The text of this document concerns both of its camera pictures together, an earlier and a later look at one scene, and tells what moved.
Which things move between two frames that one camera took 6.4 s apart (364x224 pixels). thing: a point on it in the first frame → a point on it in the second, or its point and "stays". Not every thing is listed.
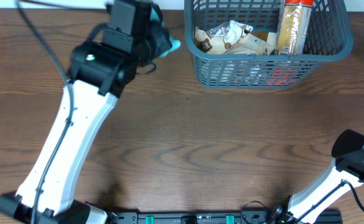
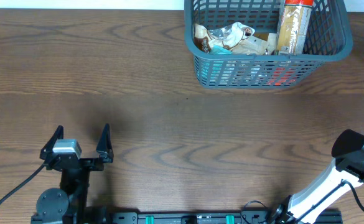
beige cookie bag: x=248 y=44 stays
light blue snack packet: x=175 y=43 → x=217 y=50
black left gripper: x=159 y=28 → x=105 y=155
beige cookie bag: x=271 y=43 stays
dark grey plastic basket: x=332 y=39 stays
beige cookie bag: x=220 y=38 stays
